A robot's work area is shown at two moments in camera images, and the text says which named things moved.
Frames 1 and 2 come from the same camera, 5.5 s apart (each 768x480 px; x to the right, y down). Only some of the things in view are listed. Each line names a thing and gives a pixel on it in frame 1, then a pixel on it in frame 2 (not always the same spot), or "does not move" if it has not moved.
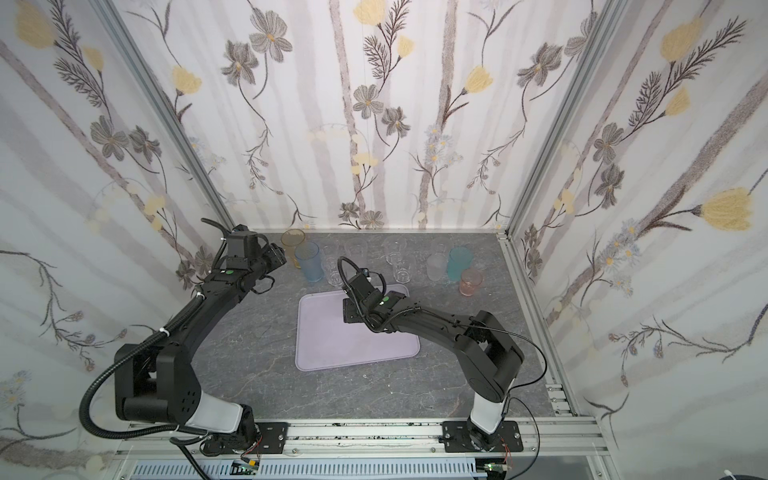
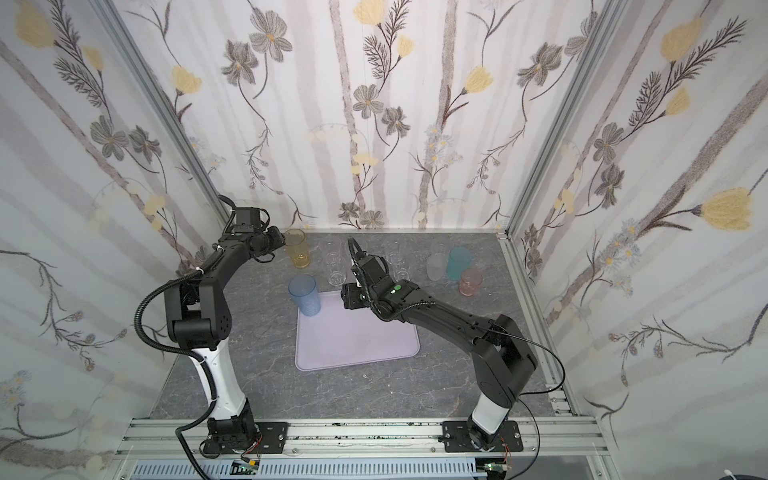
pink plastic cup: (470, 278) does not move
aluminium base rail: (543, 438) does not move
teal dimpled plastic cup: (460, 259) does not move
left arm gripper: (274, 257) to (273, 240)
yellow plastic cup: (291, 239) does not move
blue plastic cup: (307, 252) to (303, 289)
